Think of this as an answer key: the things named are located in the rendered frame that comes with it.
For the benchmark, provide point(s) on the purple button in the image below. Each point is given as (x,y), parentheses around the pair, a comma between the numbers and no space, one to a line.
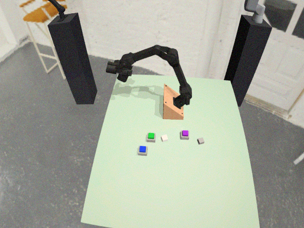
(184,135)

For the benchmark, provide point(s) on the blue button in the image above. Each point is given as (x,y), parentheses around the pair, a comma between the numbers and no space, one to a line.
(142,150)

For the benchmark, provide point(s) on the green button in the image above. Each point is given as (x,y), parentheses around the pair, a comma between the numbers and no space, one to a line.
(151,137)

